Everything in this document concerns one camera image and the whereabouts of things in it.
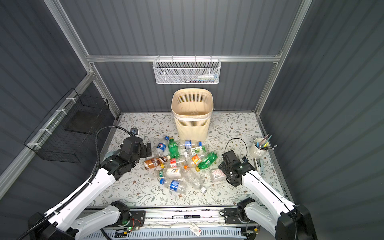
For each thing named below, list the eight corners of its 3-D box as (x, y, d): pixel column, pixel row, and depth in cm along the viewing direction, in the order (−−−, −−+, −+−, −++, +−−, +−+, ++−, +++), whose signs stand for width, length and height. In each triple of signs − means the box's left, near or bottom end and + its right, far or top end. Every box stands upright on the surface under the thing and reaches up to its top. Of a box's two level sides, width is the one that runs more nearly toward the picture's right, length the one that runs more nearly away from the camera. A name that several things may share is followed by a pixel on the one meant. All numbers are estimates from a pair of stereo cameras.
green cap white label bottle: (156, 178, 88) (154, 175, 83) (157, 170, 91) (155, 167, 87) (183, 178, 88) (182, 175, 83) (183, 170, 91) (183, 167, 87)
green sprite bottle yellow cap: (171, 160, 95) (170, 157, 92) (167, 141, 105) (166, 137, 101) (180, 158, 96) (179, 155, 93) (175, 139, 106) (175, 135, 102)
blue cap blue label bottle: (159, 188, 85) (157, 185, 81) (162, 179, 88) (161, 176, 84) (185, 195, 83) (184, 192, 78) (187, 186, 86) (187, 183, 81)
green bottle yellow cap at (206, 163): (200, 175, 90) (200, 172, 87) (195, 169, 92) (195, 166, 89) (217, 159, 97) (218, 155, 93) (212, 154, 99) (212, 151, 96)
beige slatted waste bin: (174, 146, 103) (168, 117, 80) (177, 118, 120) (173, 87, 97) (211, 146, 103) (216, 117, 80) (209, 118, 120) (212, 87, 97)
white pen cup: (247, 158, 97) (252, 148, 88) (250, 145, 103) (255, 135, 94) (261, 163, 95) (268, 154, 86) (263, 149, 101) (270, 140, 92)
